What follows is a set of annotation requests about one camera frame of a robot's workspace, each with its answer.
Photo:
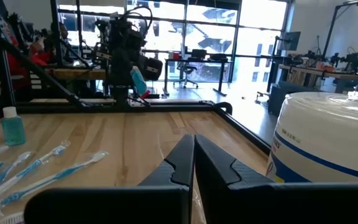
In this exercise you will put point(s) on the black aluminium table frame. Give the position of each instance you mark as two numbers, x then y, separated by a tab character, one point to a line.
166	106

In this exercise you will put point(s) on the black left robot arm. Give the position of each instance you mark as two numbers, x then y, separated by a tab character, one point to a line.
120	46

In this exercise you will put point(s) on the seated person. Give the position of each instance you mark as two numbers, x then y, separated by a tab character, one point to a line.
63	32

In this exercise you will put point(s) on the black standing desk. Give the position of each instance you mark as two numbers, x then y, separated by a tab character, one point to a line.
197	60

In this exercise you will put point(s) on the black window frame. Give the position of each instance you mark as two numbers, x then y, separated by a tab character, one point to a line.
237	46

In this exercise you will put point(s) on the black gantry frame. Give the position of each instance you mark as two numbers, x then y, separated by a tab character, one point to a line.
331	31

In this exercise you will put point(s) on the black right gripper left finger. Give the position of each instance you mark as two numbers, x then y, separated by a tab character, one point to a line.
166	202

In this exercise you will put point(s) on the black computer tower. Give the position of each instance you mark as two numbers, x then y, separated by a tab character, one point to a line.
286	99

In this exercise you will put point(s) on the black laptop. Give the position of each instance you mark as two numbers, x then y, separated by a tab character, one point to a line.
199	54

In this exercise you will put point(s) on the red cup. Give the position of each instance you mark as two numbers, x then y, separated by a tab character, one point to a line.
176	56

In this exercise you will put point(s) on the black office chair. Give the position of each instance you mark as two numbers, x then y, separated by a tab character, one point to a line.
186	70

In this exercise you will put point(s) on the wooden bench top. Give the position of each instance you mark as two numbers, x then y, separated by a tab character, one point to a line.
73	74

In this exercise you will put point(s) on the black bag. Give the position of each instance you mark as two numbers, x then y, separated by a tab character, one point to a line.
218	57

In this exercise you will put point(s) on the white disinfecting wipes canister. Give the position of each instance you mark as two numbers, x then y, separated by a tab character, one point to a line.
322	133

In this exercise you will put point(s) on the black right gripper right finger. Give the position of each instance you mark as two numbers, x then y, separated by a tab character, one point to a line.
259	205

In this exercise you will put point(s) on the black monitor on stand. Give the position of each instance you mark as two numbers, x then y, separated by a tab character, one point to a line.
291	41

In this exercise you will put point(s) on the light wood workbench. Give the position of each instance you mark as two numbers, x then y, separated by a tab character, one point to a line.
322	73

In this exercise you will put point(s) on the black camera on tripod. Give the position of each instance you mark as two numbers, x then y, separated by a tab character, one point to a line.
102	26

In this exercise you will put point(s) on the small red box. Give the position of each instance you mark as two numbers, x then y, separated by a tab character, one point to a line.
145	94

